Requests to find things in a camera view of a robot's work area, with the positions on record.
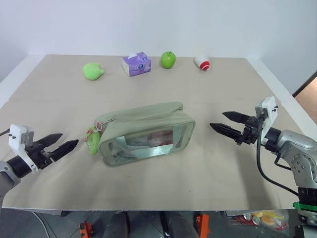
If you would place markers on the white cup with red base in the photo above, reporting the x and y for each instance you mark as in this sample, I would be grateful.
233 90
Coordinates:
203 61

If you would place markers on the orange bracket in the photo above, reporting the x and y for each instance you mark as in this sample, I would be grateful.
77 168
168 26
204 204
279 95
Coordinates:
84 230
202 225

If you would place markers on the green plush toy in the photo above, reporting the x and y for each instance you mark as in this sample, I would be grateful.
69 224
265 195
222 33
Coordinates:
91 72

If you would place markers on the green transparent toiletry pouch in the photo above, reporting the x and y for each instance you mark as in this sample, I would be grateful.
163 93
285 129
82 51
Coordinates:
148 119

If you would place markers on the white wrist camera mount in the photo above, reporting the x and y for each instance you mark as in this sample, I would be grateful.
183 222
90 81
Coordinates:
17 138
269 105

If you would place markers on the beige table cover sheet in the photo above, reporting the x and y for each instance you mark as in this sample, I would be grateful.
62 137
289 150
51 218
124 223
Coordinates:
158 186

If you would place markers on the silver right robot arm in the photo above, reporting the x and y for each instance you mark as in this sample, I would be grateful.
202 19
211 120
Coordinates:
296 146

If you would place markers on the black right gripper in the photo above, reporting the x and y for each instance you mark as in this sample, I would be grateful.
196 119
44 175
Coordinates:
251 132

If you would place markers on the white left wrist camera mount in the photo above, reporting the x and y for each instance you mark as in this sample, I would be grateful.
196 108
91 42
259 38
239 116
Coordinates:
17 138

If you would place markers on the green apple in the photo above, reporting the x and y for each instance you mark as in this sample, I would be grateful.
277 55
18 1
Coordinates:
168 60

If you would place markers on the clear bag of snacks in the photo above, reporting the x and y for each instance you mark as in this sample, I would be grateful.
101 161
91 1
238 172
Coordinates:
262 219

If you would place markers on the purple tissue pack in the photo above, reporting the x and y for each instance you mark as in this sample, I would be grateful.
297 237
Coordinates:
137 65

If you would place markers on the brown wooden panel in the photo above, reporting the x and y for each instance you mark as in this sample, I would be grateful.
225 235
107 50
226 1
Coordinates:
308 93

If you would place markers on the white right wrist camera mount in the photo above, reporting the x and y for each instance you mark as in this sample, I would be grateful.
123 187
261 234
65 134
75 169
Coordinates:
269 105

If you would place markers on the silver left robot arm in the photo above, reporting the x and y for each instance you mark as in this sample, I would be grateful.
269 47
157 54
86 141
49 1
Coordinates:
11 171

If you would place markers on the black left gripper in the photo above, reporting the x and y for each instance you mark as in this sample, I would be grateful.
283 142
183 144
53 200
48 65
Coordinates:
39 155

